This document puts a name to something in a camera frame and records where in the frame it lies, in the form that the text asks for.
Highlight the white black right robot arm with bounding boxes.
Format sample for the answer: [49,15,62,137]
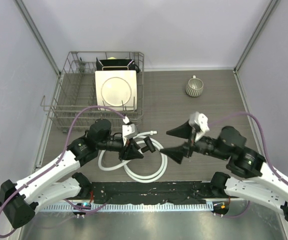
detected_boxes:
[161,122,288,222]

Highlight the grey wire dish rack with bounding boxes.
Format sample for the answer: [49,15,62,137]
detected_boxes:
[40,51,145,133]

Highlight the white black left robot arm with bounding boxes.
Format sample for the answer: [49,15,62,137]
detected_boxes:
[0,118,143,229]

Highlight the black square dish in rack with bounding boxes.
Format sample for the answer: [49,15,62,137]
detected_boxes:
[96,58,141,73]

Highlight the white hose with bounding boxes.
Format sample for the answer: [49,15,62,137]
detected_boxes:
[98,129,168,184]

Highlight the white slotted cable duct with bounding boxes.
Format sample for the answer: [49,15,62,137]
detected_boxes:
[26,202,214,213]

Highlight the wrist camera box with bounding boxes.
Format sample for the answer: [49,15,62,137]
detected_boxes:
[122,116,138,146]
[188,111,210,142]

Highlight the white square plate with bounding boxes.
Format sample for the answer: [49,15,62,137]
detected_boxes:
[95,70,137,112]

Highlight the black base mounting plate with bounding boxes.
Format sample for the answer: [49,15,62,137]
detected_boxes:
[61,180,242,205]

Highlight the grey ribbed ceramic mug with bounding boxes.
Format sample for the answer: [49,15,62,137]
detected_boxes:
[185,75,204,98]

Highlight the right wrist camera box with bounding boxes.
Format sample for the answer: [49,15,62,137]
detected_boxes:
[188,111,210,142]

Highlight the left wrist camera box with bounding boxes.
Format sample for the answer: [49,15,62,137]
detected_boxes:
[122,116,138,146]

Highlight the black elbow hose fitting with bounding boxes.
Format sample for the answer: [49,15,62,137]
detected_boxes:
[141,136,156,153]

